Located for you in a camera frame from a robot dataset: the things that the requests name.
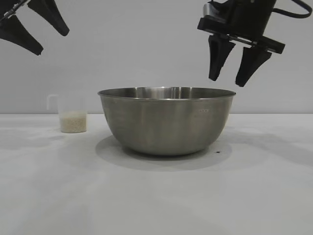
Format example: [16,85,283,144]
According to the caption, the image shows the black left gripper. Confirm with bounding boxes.
[0,0,70,56]

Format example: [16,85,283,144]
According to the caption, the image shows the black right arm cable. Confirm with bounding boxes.
[271,0,313,19]

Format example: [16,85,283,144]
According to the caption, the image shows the white rice grains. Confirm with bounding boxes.
[60,110,88,133]

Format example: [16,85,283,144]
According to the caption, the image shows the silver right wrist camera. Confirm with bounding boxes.
[202,1,232,24]

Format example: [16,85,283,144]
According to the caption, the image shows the stainless steel mixing bowl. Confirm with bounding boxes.
[97,86,237,157]

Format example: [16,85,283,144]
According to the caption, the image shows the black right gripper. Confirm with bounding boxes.
[197,0,286,88]

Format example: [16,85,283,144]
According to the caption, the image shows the clear plastic measuring cup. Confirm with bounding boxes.
[46,94,89,134]

